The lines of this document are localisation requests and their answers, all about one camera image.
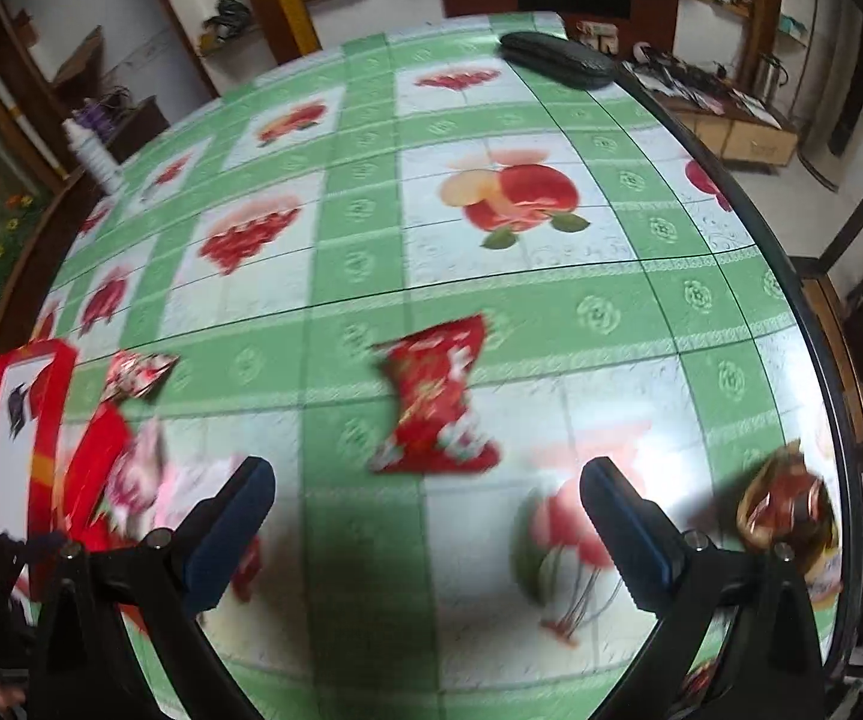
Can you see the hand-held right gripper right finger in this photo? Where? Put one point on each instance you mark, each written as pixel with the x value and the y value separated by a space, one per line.
pixel 626 532

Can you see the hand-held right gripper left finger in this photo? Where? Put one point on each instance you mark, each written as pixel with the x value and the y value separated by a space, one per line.
pixel 230 532

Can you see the small pale pink snack packet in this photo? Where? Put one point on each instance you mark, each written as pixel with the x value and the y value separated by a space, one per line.
pixel 203 484

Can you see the pink white snack packet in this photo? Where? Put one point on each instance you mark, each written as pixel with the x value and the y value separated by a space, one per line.
pixel 139 472

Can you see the red rectangular tray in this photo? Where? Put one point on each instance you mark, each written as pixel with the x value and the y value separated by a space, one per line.
pixel 11 465

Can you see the plain red snack packet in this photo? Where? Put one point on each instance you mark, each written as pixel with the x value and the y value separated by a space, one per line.
pixel 94 465

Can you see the dark purple snack packet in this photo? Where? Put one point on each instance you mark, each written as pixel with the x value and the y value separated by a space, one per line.
pixel 20 405

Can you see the red white-print snack packet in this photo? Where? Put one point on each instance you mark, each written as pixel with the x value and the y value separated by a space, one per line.
pixel 431 397

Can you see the person's left hand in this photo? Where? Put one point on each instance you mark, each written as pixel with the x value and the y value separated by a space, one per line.
pixel 4 699

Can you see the dark red brown snack packet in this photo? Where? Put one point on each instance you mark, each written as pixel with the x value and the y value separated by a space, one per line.
pixel 784 499

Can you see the red white patterned snack packet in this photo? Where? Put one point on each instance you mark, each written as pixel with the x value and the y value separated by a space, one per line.
pixel 135 375

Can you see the green fruit-print tablecloth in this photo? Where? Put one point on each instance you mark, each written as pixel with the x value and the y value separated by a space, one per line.
pixel 371 240

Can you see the white plastic bottle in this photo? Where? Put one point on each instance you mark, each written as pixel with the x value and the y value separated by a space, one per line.
pixel 98 154

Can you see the cardboard box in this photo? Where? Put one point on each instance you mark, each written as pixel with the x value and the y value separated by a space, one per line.
pixel 739 136

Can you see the dark wooden side table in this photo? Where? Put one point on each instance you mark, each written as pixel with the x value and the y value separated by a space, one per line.
pixel 139 124

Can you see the purple bottle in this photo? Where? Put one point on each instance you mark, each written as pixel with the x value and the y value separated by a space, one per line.
pixel 94 118

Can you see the steel kettle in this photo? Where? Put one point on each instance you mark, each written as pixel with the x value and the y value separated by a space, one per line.
pixel 770 76

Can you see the black oval zip case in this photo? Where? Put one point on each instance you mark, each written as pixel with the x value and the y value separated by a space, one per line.
pixel 559 58

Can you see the brown cardboard box lid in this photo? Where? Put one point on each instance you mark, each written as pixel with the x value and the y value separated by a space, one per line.
pixel 79 56

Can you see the dark shoes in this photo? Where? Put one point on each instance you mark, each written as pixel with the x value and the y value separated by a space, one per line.
pixel 225 22

